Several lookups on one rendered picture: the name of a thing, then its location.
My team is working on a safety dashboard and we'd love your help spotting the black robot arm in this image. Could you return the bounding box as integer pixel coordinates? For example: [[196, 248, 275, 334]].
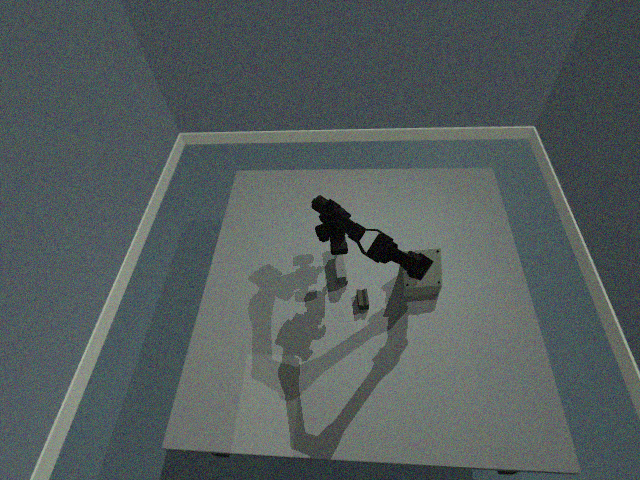
[[311, 195, 434, 281]]

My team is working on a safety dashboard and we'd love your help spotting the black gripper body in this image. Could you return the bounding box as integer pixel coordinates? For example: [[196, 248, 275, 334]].
[[330, 224, 348, 255]]

